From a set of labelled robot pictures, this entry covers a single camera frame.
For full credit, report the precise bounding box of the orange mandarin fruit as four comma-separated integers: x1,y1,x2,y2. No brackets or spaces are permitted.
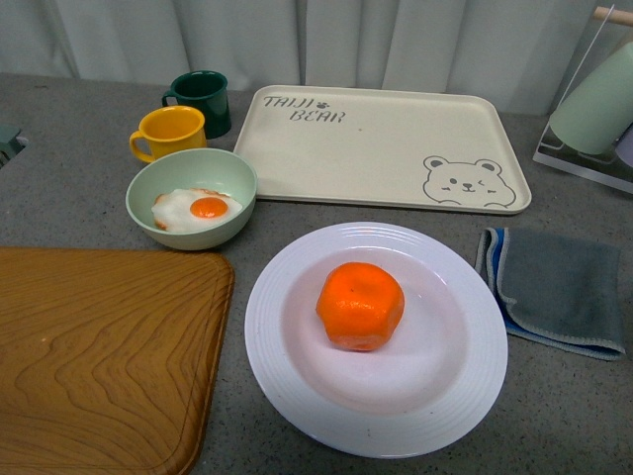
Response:
316,261,406,351

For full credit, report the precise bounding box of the white ridged plate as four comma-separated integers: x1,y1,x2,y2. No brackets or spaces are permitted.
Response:
244,223,507,458

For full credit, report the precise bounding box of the light green bowl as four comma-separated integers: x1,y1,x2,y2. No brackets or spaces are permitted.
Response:
126,148,257,250

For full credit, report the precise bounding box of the fake fried egg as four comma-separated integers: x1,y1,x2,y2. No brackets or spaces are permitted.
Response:
151,188,243,234

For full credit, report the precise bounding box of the cream bear serving tray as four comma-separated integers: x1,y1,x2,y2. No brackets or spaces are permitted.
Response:
234,85,532,215

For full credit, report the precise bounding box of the yellow enamel mug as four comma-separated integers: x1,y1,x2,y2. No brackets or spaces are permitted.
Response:
129,106,207,163

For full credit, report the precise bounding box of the dark green enamel mug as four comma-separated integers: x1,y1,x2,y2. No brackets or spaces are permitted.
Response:
161,70,231,140

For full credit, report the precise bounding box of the wooden cutting board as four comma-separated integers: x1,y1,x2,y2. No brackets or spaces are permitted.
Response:
1,247,234,474

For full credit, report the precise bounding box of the grey blue dish cloth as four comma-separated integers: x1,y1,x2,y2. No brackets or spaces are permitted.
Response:
475,228,626,361

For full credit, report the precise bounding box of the grey curtain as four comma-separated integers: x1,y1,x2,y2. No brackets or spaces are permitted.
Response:
1,1,632,115

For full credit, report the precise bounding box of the clear acrylic cup stand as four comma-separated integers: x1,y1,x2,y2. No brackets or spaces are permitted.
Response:
533,4,632,193

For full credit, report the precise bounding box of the light green cup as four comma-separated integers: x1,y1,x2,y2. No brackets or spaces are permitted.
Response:
549,43,632,155

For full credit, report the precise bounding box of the green sink drying rack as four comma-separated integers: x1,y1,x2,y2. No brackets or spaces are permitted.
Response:
0,124,29,167

